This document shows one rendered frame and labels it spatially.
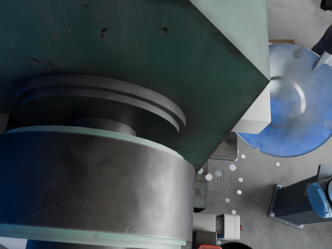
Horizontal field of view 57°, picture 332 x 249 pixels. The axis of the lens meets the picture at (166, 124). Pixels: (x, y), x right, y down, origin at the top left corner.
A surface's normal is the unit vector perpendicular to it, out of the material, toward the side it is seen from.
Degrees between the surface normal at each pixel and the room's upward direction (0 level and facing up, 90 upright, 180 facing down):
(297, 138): 55
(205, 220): 0
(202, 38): 90
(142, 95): 28
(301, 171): 0
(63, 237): 5
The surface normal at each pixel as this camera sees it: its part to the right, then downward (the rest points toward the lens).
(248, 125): -0.07, 0.93
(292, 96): -0.59, 0.26
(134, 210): 0.50, -0.28
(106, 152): 0.26, -0.33
